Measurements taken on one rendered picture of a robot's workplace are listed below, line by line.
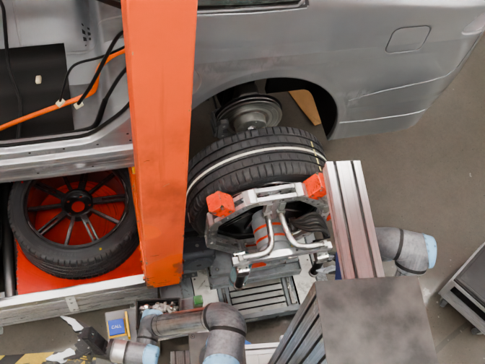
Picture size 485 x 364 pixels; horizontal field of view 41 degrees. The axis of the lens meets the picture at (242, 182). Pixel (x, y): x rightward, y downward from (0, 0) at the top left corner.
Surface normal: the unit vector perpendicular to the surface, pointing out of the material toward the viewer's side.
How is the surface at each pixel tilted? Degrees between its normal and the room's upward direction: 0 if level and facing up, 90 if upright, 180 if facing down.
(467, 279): 0
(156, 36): 90
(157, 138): 90
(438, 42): 90
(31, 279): 0
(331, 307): 0
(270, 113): 90
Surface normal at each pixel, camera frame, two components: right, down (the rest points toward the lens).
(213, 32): 0.23, 0.78
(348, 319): 0.11, -0.48
